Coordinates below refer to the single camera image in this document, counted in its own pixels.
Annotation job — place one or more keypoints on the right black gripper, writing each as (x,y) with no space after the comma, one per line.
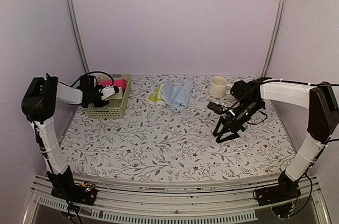
(232,124)

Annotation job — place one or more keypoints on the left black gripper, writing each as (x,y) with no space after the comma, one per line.
(98,105)

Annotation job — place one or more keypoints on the pink towel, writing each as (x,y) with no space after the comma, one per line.
(116,82)

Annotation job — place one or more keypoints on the cream towel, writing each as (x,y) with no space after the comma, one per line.
(103,78)

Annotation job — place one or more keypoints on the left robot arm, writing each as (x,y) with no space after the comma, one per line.
(39,104)

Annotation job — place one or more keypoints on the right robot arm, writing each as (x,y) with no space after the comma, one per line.
(308,111)

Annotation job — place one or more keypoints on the green plastic basket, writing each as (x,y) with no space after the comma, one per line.
(115,108)

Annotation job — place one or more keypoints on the cream ceramic mug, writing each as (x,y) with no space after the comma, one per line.
(219,87)

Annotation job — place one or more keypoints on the green white towel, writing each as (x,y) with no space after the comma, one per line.
(155,97)

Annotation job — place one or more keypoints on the blue rolled towel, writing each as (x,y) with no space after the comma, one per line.
(177,97)

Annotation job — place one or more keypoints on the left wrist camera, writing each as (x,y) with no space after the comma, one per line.
(109,91)

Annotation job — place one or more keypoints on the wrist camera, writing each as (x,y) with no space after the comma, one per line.
(217,108)
(109,91)

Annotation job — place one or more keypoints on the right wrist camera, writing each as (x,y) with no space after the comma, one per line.
(217,108)

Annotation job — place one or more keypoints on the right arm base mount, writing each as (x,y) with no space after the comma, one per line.
(287,200)

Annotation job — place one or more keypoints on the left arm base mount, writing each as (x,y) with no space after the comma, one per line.
(74,193)

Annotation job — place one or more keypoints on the left aluminium post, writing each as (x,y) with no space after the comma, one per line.
(76,34)

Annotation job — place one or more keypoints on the aluminium post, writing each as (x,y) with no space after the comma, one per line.
(274,37)
(76,34)

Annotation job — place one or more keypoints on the right aluminium post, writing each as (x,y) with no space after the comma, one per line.
(274,37)

